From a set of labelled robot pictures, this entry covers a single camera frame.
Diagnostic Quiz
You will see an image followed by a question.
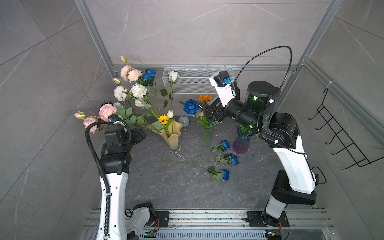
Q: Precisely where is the blue rose picked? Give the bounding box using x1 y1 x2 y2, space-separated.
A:
211 140 231 153
215 154 239 166

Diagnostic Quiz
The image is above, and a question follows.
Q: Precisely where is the yellow wavy glass vase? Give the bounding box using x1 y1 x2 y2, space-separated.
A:
159 120 183 152

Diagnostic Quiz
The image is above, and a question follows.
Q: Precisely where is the blue rose top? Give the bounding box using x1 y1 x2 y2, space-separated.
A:
142 69 156 81

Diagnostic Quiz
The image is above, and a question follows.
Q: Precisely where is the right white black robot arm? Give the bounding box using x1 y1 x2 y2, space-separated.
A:
204 79 317 227

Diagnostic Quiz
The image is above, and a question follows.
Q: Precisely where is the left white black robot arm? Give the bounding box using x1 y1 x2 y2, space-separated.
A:
96 125 155 240

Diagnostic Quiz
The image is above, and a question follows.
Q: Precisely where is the clear green glass vase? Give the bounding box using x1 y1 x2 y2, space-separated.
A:
202 128 213 147

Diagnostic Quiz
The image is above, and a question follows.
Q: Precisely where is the small grey round vase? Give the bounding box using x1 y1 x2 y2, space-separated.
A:
179 116 190 127

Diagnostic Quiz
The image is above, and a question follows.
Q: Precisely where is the purple glass vase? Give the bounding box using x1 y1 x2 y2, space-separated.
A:
233 135 251 155

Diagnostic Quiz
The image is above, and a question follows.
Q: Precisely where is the orange carnation small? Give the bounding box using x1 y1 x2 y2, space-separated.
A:
199 95 212 103

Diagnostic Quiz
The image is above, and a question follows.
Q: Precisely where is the small yellow sunflower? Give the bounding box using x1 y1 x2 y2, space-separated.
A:
158 115 170 126

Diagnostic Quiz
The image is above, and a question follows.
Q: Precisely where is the cream tulip bud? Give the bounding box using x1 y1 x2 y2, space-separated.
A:
167 110 174 119

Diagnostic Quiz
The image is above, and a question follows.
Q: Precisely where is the pink rose middle left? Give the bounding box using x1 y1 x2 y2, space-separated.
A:
99 104 118 122

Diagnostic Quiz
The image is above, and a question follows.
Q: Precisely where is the pink rose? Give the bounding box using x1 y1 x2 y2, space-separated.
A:
83 117 98 134
99 104 118 122

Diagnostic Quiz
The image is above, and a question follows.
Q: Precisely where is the small white rose left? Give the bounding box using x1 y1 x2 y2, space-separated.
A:
114 86 128 102

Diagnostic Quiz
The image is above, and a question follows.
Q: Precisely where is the pink rose lower left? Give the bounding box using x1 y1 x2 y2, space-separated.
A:
83 117 98 134

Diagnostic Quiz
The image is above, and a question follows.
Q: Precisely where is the white rose tall stem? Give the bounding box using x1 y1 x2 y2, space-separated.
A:
169 71 180 84

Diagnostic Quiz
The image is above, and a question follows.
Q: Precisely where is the pink rose bud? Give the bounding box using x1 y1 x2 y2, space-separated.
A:
74 111 87 120

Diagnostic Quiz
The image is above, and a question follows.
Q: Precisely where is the peach rose pair top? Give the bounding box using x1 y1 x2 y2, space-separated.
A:
120 65 142 82

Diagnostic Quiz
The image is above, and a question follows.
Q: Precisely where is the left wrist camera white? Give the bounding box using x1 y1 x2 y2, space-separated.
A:
108 114 128 127

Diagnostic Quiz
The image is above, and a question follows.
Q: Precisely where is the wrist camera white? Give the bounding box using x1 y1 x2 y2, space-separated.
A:
209 71 237 107
108 114 128 127

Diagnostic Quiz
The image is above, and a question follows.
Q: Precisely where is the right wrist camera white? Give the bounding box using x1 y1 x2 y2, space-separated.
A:
209 71 237 107

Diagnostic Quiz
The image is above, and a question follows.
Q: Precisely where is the black corrugated cable conduit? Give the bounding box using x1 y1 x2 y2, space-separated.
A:
84 121 115 238

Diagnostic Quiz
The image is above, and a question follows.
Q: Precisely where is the metal base rail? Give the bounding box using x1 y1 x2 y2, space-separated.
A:
80 208 339 240

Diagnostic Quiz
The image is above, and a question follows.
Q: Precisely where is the black wire hook rack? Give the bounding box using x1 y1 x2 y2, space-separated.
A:
308 88 384 170

